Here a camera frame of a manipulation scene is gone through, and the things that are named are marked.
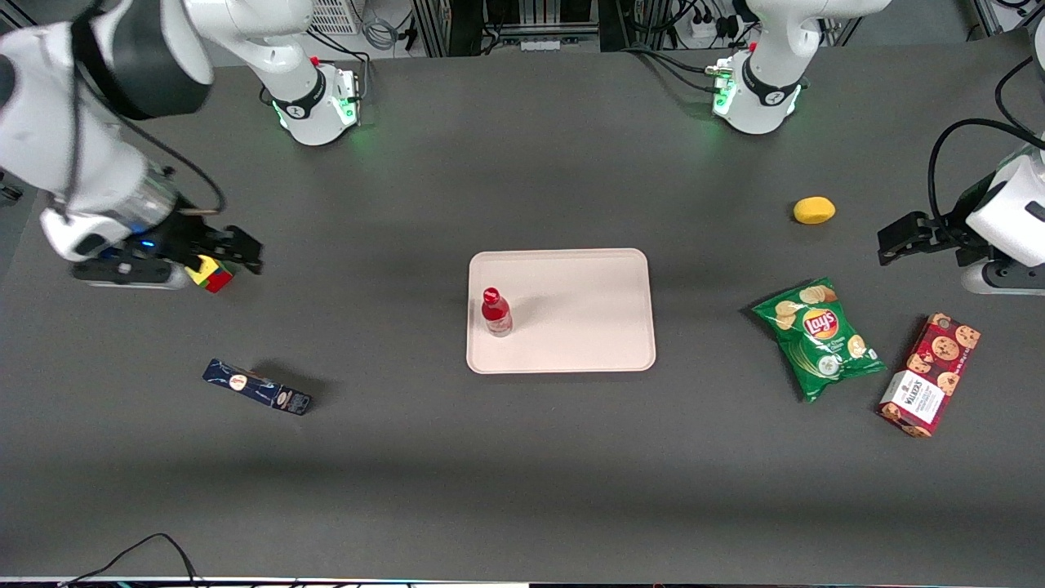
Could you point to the red Walkers cookie box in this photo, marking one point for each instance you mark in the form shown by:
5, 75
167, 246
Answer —
931, 376

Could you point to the dark blue carton box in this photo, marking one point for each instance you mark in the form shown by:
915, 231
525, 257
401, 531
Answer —
257, 388

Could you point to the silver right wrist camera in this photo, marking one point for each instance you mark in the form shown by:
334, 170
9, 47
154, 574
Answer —
131, 279

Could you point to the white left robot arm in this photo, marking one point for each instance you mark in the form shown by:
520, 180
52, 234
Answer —
767, 98

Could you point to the white perforated box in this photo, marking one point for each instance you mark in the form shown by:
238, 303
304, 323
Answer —
335, 15

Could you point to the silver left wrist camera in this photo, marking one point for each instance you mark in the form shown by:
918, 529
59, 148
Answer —
1000, 279

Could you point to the green Lay's chips bag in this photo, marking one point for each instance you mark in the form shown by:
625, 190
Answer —
820, 339

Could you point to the red coke bottle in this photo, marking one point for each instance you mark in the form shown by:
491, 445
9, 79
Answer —
495, 314

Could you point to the yellow lemon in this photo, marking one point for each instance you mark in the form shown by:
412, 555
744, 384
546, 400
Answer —
814, 211

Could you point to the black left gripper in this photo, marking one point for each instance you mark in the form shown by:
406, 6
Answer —
949, 229

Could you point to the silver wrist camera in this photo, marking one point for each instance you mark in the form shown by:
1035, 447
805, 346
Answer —
1000, 279
131, 279

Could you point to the colourful puzzle cube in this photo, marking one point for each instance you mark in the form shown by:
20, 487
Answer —
214, 279

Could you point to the white power strip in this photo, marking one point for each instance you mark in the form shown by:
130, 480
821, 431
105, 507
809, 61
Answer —
710, 27

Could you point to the pale pink rectangular tray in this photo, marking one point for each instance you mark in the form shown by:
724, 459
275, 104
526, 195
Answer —
580, 310

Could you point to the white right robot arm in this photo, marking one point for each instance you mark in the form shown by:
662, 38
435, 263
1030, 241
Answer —
49, 139

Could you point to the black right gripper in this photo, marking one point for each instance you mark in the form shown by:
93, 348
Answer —
181, 236

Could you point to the black metal equipment rack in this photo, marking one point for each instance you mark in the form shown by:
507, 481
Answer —
457, 24

